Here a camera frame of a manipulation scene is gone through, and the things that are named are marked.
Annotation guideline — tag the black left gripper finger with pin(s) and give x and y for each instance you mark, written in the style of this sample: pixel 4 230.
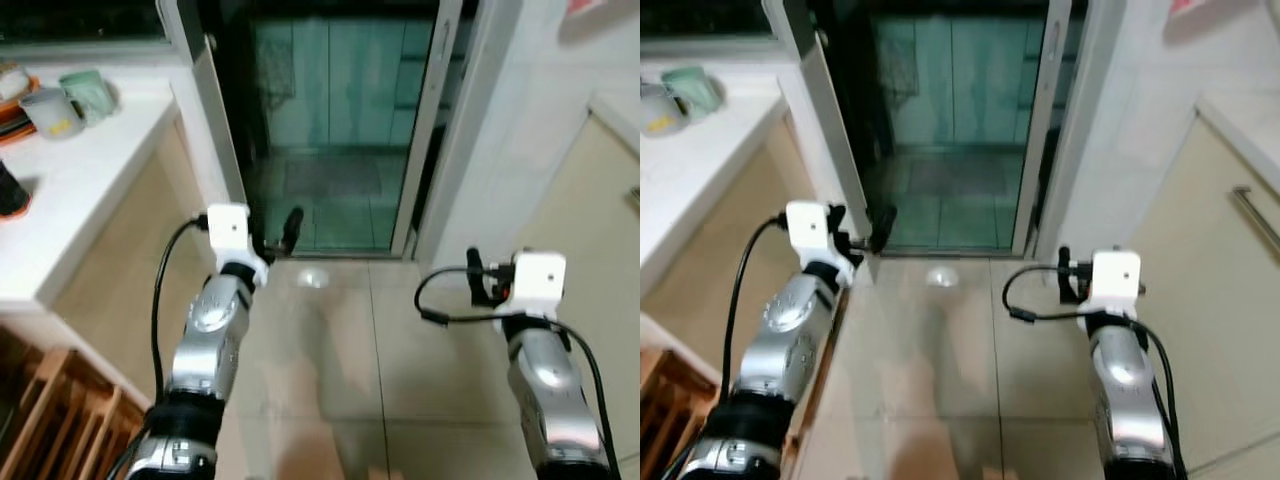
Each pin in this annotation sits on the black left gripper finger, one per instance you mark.
pixel 882 230
pixel 293 230

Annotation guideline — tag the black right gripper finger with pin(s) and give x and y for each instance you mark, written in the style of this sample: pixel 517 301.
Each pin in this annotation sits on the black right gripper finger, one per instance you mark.
pixel 1066 275
pixel 477 275

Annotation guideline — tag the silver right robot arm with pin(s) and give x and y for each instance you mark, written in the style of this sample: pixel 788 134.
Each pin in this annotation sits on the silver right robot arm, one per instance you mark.
pixel 1125 390
pixel 545 390

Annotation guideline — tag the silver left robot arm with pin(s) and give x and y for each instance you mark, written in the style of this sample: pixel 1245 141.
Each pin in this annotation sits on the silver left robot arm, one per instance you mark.
pixel 205 340
pixel 790 340

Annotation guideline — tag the beige kitchen cabinet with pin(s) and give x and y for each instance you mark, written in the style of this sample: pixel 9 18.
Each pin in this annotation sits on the beige kitchen cabinet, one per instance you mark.
pixel 150 190
pixel 1200 300
pixel 760 190

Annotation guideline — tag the glass sliding door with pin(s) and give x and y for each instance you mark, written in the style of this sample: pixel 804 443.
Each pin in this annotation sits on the glass sliding door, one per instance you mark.
pixel 960 100
pixel 340 100

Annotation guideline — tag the wooden slatted rack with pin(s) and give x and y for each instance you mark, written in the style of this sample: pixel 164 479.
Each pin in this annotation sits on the wooden slatted rack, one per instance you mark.
pixel 50 400
pixel 658 380

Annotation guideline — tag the green cup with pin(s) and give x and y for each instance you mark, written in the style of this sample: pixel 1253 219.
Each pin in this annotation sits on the green cup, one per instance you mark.
pixel 695 92
pixel 90 95

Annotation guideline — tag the grey cup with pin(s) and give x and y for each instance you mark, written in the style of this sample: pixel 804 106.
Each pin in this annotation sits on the grey cup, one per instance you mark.
pixel 50 115
pixel 662 112

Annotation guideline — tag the orange and black device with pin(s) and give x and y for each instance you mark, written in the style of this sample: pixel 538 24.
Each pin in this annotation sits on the orange and black device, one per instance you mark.
pixel 12 192

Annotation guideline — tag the dark window pane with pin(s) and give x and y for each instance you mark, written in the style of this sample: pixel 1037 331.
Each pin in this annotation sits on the dark window pane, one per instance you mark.
pixel 80 18
pixel 700 16

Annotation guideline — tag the orange tray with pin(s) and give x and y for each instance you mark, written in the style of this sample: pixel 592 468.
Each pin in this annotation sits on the orange tray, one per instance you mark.
pixel 12 125

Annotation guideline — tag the pink hanging item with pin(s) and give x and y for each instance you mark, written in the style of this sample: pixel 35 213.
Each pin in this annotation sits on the pink hanging item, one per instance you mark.
pixel 1187 8
pixel 585 8

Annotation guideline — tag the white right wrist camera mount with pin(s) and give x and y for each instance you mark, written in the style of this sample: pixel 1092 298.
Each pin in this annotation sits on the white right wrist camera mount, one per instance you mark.
pixel 538 280
pixel 1115 280

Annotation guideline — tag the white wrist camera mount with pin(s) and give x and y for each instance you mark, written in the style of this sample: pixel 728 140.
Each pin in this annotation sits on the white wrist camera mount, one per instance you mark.
pixel 808 228
pixel 228 228
pixel 538 280
pixel 1115 280

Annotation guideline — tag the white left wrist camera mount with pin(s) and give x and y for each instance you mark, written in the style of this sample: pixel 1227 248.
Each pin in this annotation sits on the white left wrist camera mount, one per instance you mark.
pixel 228 228
pixel 808 228

